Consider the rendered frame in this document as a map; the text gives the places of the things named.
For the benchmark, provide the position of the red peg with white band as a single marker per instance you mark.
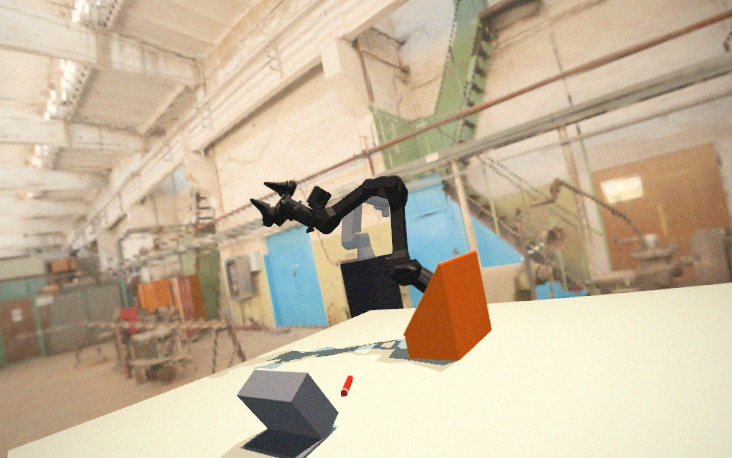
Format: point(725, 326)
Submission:
point(347, 386)

